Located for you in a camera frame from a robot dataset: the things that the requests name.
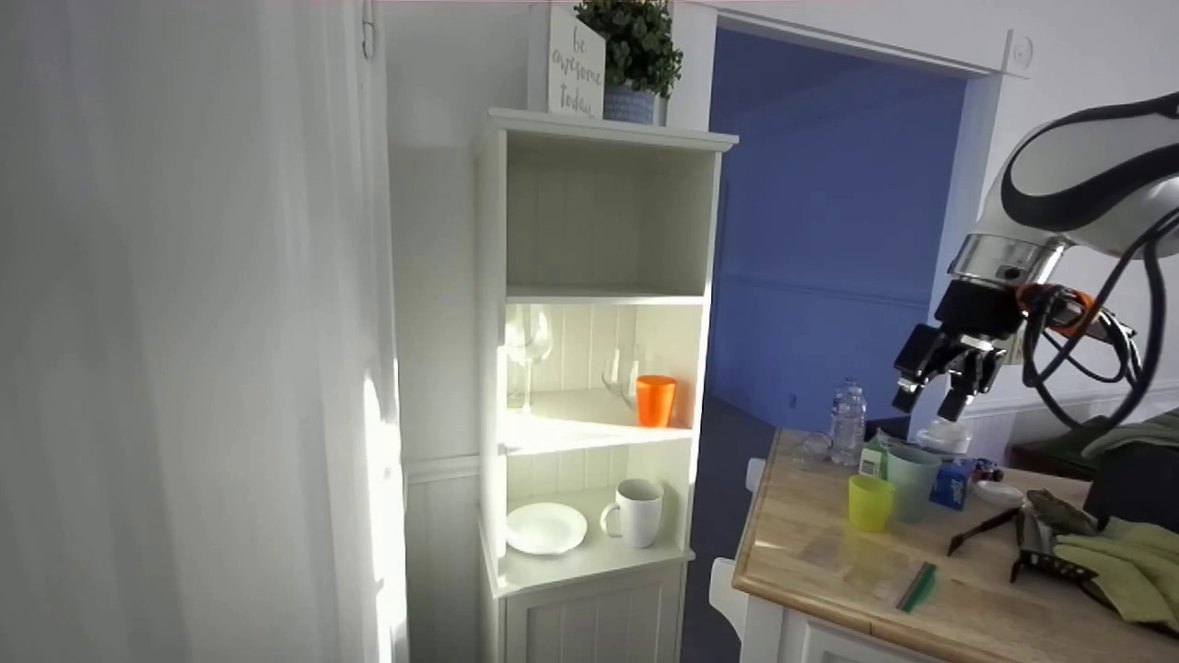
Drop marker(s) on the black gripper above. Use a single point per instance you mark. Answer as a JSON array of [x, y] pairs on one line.
[[983, 313]]

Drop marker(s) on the grey-blue plastic cup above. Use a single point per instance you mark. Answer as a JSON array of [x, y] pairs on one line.
[[915, 481]]

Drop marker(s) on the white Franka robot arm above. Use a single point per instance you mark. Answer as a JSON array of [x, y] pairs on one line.
[[1093, 179]]

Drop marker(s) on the yellow-green plastic cup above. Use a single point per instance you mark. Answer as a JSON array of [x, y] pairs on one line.
[[870, 507]]

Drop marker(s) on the black kitchen tongs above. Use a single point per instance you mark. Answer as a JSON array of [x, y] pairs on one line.
[[984, 527]]

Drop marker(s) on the orange plastic cup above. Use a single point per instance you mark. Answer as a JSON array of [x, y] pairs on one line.
[[658, 402]]

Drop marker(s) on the clear plastic water bottle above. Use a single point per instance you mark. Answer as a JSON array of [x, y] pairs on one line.
[[845, 429]]

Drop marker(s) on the green small carton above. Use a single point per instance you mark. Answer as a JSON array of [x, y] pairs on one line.
[[870, 459]]

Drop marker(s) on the blue cardboard box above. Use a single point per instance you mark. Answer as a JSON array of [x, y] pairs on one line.
[[952, 484]]

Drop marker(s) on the green marker pen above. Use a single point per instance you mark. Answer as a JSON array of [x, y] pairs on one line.
[[920, 586]]

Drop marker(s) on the dark bag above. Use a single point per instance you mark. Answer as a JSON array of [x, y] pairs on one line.
[[1129, 472]]

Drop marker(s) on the olive green cloth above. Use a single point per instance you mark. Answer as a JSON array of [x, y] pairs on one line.
[[1136, 564]]

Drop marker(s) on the small clear wine glass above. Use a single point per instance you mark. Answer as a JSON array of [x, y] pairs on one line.
[[617, 371]]

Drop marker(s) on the white ceramic mug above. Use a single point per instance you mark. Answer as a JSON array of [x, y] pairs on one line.
[[638, 514]]

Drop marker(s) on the white tall shelf cabinet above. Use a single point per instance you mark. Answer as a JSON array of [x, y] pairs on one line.
[[596, 603]]

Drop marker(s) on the tall clear wine glass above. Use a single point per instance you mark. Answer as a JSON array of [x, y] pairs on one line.
[[523, 338]]

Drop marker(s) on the white round plate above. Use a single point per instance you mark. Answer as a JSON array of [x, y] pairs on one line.
[[548, 527]]

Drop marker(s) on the green potted plant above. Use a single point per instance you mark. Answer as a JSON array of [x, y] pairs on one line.
[[633, 43]]

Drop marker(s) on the white sign with script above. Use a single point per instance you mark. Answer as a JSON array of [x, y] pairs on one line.
[[574, 61]]

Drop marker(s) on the metal curtain hook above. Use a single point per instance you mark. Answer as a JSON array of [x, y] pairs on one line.
[[366, 28]]

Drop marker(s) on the white sheer curtain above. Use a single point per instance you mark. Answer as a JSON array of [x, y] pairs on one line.
[[187, 334]]

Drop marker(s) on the white wall hook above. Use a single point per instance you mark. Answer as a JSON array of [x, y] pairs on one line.
[[1017, 54]]

